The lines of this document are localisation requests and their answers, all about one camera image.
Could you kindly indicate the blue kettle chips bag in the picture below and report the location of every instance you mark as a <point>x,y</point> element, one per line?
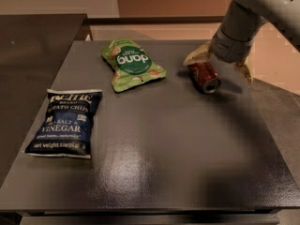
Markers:
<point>67,127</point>

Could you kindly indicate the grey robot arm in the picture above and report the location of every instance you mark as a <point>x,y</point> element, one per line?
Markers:
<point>244,18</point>

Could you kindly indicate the green dang snack bag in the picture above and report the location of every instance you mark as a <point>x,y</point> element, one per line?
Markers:
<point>131,64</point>

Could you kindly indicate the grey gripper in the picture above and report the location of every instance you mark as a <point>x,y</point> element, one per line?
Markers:
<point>232,50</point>

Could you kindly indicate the red coke can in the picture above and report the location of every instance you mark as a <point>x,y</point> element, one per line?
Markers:
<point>205,77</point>

